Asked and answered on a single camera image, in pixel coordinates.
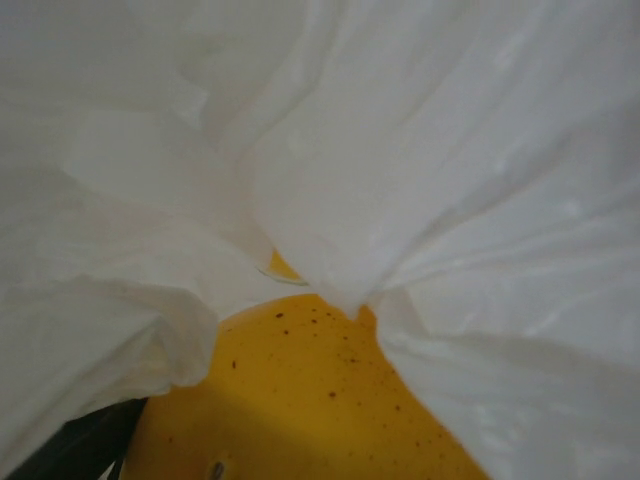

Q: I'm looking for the yellow mango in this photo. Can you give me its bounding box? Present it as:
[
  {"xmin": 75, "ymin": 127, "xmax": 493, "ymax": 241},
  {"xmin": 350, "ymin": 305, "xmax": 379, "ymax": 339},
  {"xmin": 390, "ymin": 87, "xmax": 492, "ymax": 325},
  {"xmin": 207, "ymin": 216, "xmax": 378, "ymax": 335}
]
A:
[{"xmin": 122, "ymin": 292, "xmax": 494, "ymax": 480}]

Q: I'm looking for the white plastic bag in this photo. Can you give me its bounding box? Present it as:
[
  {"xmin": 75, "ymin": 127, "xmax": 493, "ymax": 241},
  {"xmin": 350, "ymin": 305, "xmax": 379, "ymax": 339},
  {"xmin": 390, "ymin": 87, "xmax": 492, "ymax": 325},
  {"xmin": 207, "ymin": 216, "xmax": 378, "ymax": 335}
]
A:
[{"xmin": 0, "ymin": 0, "xmax": 640, "ymax": 480}]

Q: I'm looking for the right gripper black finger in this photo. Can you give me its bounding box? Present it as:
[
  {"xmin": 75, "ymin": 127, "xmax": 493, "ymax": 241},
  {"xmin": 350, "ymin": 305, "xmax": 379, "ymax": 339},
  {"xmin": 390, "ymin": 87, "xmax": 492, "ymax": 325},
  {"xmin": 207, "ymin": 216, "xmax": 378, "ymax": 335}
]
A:
[{"xmin": 4, "ymin": 397, "xmax": 149, "ymax": 480}]

